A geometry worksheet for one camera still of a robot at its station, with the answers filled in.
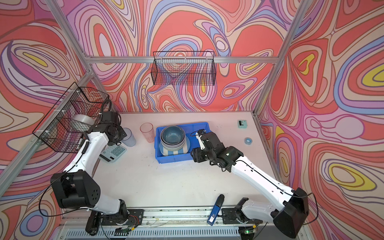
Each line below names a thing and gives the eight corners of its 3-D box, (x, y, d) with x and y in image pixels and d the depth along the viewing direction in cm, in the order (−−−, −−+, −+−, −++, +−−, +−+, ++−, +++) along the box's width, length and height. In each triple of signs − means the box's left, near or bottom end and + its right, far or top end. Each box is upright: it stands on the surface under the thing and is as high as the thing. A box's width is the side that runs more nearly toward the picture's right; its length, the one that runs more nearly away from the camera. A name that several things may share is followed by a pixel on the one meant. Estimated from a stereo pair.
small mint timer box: (238, 128, 112) (239, 126, 110) (237, 122, 116) (238, 120, 114) (247, 128, 112) (248, 126, 110) (245, 122, 116) (246, 120, 114)
